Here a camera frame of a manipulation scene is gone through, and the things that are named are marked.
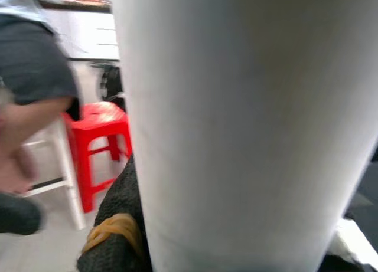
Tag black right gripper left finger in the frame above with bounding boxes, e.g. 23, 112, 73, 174
76, 155, 153, 272

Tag black tangled cables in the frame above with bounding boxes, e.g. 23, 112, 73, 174
100, 64, 126, 106

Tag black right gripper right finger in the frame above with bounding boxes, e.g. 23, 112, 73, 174
320, 215, 378, 272

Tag person in grey shirt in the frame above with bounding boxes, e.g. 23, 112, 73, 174
0, 0, 82, 236

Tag white plastic table leg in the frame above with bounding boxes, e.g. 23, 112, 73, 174
110, 0, 378, 272

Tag red stool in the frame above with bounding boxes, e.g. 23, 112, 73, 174
61, 102, 133, 214

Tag tan rubber band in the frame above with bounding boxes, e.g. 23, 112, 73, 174
81, 212, 142, 254

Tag white wooden stool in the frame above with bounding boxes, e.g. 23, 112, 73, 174
22, 118, 86, 230

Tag white kitchen cabinets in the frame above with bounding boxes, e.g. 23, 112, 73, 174
38, 0, 120, 62

